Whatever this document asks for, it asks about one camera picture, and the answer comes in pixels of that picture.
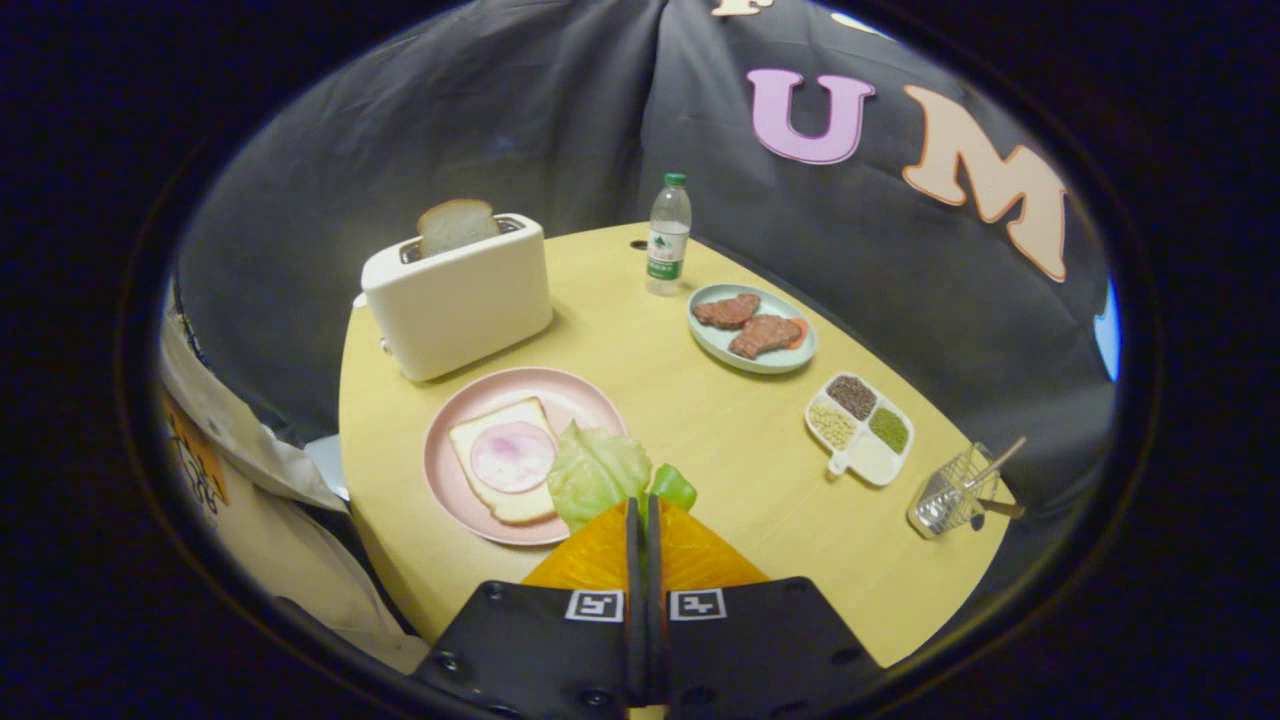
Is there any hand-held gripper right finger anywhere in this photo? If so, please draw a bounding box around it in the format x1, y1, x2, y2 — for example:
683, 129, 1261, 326
647, 495, 886, 720

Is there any pink plate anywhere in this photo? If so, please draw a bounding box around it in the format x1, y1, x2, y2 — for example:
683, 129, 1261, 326
423, 367, 629, 547

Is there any white toaster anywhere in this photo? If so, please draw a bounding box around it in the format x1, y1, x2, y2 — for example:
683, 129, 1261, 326
360, 213, 554, 383

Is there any metal wire basket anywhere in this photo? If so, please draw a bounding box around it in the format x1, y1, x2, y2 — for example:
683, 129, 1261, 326
907, 443, 1004, 541

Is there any white divided bean dish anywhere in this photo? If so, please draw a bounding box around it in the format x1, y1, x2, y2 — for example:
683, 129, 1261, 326
805, 372, 915, 488

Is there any brown meat patty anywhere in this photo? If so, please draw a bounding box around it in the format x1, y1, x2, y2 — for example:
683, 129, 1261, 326
728, 314, 804, 360
692, 294, 761, 330

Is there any pink ham slice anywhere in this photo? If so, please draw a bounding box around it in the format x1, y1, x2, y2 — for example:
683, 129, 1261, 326
470, 421, 557, 494

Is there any brown crust bread slice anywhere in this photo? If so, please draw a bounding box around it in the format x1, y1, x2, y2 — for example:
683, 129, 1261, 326
416, 198, 501, 258

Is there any green lettuce leaf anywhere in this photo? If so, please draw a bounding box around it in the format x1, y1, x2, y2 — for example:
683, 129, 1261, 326
546, 420, 698, 533

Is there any white bread slice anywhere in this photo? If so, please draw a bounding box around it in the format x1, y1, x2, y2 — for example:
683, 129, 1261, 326
448, 397, 558, 525

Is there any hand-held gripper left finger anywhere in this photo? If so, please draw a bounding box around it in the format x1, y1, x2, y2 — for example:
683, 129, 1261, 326
410, 497, 646, 720

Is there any clear green cap water bottle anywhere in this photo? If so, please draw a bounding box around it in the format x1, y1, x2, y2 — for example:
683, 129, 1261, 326
645, 173, 693, 297

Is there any pale green plate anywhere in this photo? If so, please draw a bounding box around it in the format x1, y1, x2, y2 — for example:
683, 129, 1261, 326
687, 283, 818, 375

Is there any person's white clothing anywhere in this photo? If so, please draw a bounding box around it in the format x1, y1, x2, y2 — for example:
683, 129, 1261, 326
160, 290, 431, 673

